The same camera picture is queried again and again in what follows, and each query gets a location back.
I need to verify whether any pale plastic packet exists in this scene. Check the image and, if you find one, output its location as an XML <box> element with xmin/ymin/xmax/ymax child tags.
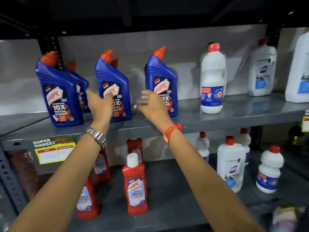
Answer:
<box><xmin>270</xmin><ymin>205</ymin><xmax>309</xmax><ymax>232</ymax></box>

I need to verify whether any silver metal wristwatch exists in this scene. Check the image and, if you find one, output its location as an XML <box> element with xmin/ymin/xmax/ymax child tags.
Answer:
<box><xmin>82</xmin><ymin>127</ymin><xmax>107</xmax><ymax>149</ymax></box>

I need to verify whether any person's left hand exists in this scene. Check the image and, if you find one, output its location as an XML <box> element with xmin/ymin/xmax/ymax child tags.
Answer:
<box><xmin>86</xmin><ymin>87</ymin><xmax>114</xmax><ymax>133</ymax></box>

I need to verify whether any grey metal shelf rack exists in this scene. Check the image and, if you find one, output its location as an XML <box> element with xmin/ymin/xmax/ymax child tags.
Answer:
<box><xmin>0</xmin><ymin>0</ymin><xmax>309</xmax><ymax>232</ymax></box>

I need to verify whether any round white red-capped bottle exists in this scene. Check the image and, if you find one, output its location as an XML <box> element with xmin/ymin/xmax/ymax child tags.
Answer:
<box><xmin>256</xmin><ymin>145</ymin><xmax>284</xmax><ymax>194</ymax></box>

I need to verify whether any dark green bottle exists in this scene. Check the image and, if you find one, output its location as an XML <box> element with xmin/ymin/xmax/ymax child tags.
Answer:
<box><xmin>288</xmin><ymin>126</ymin><xmax>305</xmax><ymax>146</ymax></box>

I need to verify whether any red cleaner bottle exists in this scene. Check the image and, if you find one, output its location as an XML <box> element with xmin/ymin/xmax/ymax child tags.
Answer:
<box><xmin>94</xmin><ymin>148</ymin><xmax>111</xmax><ymax>183</ymax></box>
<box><xmin>126</xmin><ymin>138</ymin><xmax>144</xmax><ymax>163</ymax></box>
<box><xmin>77</xmin><ymin>176</ymin><xmax>100</xmax><ymax>221</ymax></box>

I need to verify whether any red bottle white cap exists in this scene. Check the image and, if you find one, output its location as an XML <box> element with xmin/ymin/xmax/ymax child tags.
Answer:
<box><xmin>122</xmin><ymin>153</ymin><xmax>149</xmax><ymax>216</ymax></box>

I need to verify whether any white handled cleaner bottle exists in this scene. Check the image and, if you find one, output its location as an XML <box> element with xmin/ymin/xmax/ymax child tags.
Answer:
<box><xmin>216</xmin><ymin>136</ymin><xmax>247</xmax><ymax>193</ymax></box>

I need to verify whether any yellow price tag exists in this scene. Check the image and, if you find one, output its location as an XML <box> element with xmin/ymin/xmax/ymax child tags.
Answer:
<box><xmin>302</xmin><ymin>110</ymin><xmax>309</xmax><ymax>133</ymax></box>

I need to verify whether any red thread bracelet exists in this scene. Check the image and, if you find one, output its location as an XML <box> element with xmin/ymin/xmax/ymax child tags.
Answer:
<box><xmin>157</xmin><ymin>123</ymin><xmax>183</xmax><ymax>145</ymax></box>

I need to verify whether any person's right forearm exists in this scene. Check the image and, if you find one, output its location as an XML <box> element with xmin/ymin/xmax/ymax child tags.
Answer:
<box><xmin>158</xmin><ymin>126</ymin><xmax>266</xmax><ymax>232</ymax></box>

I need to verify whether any person's right hand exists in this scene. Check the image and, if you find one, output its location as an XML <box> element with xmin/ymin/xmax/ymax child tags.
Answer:
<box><xmin>133</xmin><ymin>90</ymin><xmax>175</xmax><ymax>131</ymax></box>

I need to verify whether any white bottle blue label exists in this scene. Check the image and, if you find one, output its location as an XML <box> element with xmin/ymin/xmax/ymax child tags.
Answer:
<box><xmin>200</xmin><ymin>43</ymin><xmax>227</xmax><ymax>114</ymax></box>

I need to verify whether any green yellow shelf label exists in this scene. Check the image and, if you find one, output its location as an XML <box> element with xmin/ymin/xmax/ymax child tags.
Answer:
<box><xmin>31</xmin><ymin>135</ymin><xmax>76</xmax><ymax>165</ymax></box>

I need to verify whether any small white red-capped bottle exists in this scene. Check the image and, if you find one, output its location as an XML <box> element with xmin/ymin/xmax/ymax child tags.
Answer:
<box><xmin>235</xmin><ymin>128</ymin><xmax>251</xmax><ymax>166</ymax></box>
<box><xmin>196</xmin><ymin>132</ymin><xmax>210</xmax><ymax>164</ymax></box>

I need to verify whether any white handled cleaner jug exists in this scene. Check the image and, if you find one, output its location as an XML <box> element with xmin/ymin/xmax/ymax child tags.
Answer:
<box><xmin>285</xmin><ymin>31</ymin><xmax>309</xmax><ymax>103</ymax></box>
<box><xmin>248</xmin><ymin>38</ymin><xmax>277</xmax><ymax>97</ymax></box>

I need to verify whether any person's left forearm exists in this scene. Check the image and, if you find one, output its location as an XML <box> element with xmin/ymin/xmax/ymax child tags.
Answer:
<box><xmin>10</xmin><ymin>129</ymin><xmax>109</xmax><ymax>232</ymax></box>

